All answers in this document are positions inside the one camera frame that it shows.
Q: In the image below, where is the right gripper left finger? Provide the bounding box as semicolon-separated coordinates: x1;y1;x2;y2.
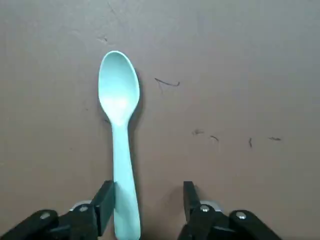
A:
0;180;117;240

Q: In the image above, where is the small pale green spoon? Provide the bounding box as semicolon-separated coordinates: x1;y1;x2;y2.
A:
97;50;142;240

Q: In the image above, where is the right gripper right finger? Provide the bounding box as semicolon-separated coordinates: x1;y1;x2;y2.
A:
176;181;283;240

